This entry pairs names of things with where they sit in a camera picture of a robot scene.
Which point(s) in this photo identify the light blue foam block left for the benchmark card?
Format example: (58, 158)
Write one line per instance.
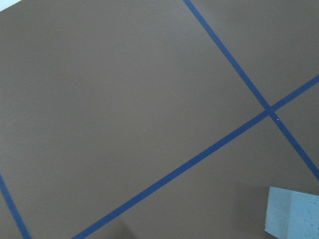
(292, 215)

